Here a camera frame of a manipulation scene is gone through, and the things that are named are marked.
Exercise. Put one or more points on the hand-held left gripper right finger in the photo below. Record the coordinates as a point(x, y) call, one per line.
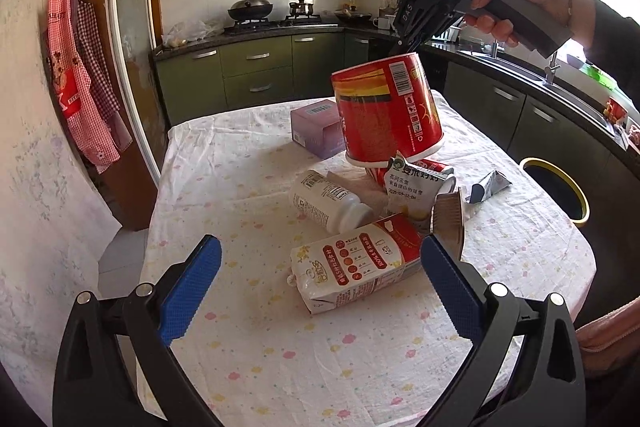
point(450, 292)

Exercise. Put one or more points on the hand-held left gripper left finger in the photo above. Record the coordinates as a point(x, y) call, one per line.
point(192, 287)

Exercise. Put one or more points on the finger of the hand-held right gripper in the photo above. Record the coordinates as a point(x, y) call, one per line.
point(404, 14)
point(430, 29)

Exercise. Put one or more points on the red instant noodle cup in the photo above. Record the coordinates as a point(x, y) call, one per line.
point(385, 117)

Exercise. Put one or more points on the red and white milk carton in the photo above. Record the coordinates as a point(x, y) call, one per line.
point(350, 262)

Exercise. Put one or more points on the white and yellow snack bag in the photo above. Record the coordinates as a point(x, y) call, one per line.
point(410, 192)

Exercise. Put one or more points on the silver and blue wrapper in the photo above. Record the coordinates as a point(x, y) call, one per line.
point(487, 187)

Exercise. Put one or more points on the purple cardboard box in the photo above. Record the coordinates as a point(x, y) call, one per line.
point(320, 132)

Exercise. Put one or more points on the white plastic bottle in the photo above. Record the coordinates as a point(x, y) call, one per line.
point(325, 202)

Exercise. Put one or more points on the yellow rimmed trash bin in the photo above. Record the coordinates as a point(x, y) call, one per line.
point(580, 197)

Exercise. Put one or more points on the person's right forearm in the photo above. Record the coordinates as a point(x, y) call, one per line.
point(610, 32)

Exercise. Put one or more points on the group of condiment bottles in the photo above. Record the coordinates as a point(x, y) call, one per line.
point(390, 4)

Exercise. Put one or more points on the white dish rack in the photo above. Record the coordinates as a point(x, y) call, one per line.
point(447, 34)

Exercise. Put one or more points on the white mug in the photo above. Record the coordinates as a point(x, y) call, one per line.
point(382, 23)

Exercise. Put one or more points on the black frying pan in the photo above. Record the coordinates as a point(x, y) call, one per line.
point(352, 14)

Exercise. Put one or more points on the small metal pot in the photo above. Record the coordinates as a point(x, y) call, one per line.
point(301, 7)

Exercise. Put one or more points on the straight steel faucet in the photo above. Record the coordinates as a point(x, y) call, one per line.
point(550, 69)

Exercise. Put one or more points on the green sink cabinets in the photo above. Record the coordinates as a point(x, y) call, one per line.
point(525, 117)

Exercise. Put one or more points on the black gas stove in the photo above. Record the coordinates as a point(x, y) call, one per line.
point(272, 24)

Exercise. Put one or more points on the green lower kitchen cabinets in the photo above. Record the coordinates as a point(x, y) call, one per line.
point(260, 67)

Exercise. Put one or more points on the black wok with lid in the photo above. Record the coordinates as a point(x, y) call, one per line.
point(250, 9)

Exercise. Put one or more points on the pink cloth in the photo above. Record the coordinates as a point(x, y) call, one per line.
point(610, 337)

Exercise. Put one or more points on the green plastic item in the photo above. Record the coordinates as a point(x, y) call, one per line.
point(597, 74)

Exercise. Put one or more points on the red small box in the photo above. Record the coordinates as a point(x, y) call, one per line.
point(614, 109)

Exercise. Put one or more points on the clear plastic bag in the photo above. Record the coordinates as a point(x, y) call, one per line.
point(192, 32)

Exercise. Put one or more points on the glass sliding door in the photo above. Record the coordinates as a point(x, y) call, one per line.
point(130, 57)

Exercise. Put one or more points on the red checked apron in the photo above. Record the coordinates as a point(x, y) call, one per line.
point(97, 57)
point(70, 77)

